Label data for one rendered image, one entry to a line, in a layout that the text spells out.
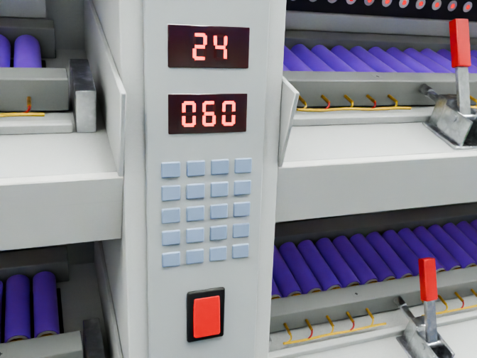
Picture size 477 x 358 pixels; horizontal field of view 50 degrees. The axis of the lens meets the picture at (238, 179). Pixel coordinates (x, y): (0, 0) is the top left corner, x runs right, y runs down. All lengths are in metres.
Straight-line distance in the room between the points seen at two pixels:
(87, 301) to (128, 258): 0.16
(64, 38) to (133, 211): 0.22
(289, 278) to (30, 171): 0.27
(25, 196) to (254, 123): 0.13
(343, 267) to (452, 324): 0.11
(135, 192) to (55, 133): 0.07
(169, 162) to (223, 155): 0.03
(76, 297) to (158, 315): 0.16
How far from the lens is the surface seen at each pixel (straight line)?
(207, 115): 0.29
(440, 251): 0.58
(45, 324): 0.42
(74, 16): 0.48
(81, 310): 0.46
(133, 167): 0.29
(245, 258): 0.32
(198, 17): 0.28
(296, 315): 0.45
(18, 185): 0.29
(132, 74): 0.28
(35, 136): 0.33
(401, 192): 0.38
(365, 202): 0.37
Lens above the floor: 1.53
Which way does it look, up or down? 15 degrees down
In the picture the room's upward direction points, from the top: 2 degrees clockwise
